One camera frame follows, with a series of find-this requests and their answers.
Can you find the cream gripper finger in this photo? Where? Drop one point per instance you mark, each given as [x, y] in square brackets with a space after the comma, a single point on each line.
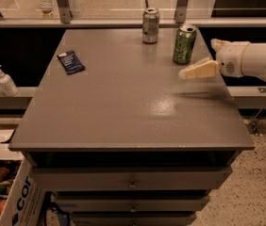
[203, 68]
[217, 44]

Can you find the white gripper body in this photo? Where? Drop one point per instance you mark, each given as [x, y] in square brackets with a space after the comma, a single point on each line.
[230, 59]

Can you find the green soda can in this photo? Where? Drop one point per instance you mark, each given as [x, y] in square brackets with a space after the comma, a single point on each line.
[184, 42]

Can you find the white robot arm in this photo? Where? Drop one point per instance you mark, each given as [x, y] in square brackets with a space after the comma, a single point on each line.
[254, 61]

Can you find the silver soda can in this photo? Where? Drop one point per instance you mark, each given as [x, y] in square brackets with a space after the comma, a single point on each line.
[150, 25]

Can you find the blue rxbar blueberry wrapper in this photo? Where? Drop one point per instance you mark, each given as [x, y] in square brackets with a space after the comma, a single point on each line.
[70, 62]

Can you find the top drawer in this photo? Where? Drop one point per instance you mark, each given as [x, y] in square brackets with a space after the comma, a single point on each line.
[59, 179]

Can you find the drawer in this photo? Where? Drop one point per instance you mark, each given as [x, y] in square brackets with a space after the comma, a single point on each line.
[59, 179]
[133, 219]
[131, 203]

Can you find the grey drawer cabinet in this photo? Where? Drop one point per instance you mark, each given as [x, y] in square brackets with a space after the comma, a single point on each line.
[128, 110]

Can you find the middle drawer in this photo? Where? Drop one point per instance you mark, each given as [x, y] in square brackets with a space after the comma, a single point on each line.
[131, 203]

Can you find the bottom drawer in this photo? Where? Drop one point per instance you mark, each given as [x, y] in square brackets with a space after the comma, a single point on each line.
[133, 219]

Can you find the white pump bottle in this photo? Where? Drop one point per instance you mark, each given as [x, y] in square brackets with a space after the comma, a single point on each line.
[7, 85]

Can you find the white cardboard box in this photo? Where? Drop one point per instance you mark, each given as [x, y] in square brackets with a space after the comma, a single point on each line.
[23, 195]

